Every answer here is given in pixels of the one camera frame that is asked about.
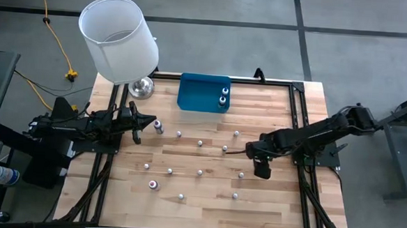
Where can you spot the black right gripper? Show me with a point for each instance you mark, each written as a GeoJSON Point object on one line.
{"type": "Point", "coordinates": [262, 168]}

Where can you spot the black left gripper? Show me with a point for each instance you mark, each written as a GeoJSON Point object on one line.
{"type": "Point", "coordinates": [126, 118]}

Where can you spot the large bottle violet nozzle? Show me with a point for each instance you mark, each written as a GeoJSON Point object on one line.
{"type": "Point", "coordinates": [158, 125]}

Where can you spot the small green dropper bottle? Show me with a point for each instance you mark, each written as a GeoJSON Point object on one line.
{"type": "Point", "coordinates": [235, 196]}

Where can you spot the small red dropper bottle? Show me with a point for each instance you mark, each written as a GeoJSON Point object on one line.
{"type": "Point", "coordinates": [146, 166]}
{"type": "Point", "coordinates": [169, 171]}

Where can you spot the red ink bottle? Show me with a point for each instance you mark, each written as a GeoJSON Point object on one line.
{"type": "Point", "coordinates": [153, 184]}

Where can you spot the large bottle black nozzle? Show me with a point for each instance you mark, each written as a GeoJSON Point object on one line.
{"type": "Point", "coordinates": [222, 101]}

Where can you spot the large bottle blue nozzle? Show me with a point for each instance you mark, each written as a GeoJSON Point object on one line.
{"type": "Point", "coordinates": [225, 91]}

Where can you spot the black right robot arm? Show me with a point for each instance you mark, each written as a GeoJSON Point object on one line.
{"type": "Point", "coordinates": [303, 136]}

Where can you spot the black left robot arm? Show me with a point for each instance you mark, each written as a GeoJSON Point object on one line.
{"type": "Point", "coordinates": [70, 124]}

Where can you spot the blue plastic bin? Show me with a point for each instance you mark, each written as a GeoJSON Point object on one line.
{"type": "Point", "coordinates": [197, 96]}

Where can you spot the silver lamp white shade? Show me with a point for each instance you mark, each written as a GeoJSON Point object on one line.
{"type": "Point", "coordinates": [118, 39]}

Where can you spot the black curved clamp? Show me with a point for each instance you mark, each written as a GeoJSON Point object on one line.
{"type": "Point", "coordinates": [259, 75]}

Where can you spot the black control box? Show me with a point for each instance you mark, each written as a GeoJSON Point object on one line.
{"type": "Point", "coordinates": [44, 165]}

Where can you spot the grey metal stand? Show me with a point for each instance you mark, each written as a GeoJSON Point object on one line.
{"type": "Point", "coordinates": [402, 149]}

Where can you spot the white cylindrical container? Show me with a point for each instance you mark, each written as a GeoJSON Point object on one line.
{"type": "Point", "coordinates": [4, 175]}

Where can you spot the black round caster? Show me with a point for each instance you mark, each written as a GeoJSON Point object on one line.
{"type": "Point", "coordinates": [3, 217]}

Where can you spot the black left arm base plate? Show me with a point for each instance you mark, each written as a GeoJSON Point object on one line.
{"type": "Point", "coordinates": [97, 147]}

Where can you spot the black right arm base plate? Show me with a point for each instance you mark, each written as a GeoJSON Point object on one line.
{"type": "Point", "coordinates": [328, 157]}

